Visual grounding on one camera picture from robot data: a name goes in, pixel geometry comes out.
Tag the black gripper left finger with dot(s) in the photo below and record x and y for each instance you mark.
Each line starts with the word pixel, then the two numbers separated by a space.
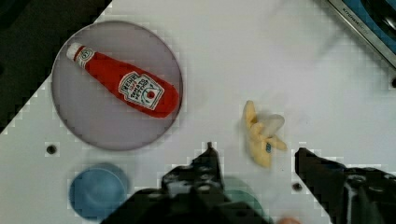
pixel 189 194

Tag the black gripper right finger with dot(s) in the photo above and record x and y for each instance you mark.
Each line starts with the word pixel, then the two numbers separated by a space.
pixel 348 195

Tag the plush peeled banana toy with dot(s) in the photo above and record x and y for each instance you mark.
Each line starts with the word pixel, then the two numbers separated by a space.
pixel 261 135

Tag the stainless steel toaster oven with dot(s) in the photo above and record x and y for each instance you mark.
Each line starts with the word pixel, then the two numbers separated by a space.
pixel 374 21

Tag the green cup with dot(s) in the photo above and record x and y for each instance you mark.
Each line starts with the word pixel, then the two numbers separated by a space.
pixel 239 191

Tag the small blue bowl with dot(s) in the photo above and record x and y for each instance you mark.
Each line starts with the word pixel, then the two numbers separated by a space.
pixel 98 191

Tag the plush red ketchup bottle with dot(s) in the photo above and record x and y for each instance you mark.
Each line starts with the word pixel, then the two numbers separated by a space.
pixel 137 88

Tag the round grey plate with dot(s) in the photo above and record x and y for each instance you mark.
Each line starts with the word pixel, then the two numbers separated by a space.
pixel 89 110

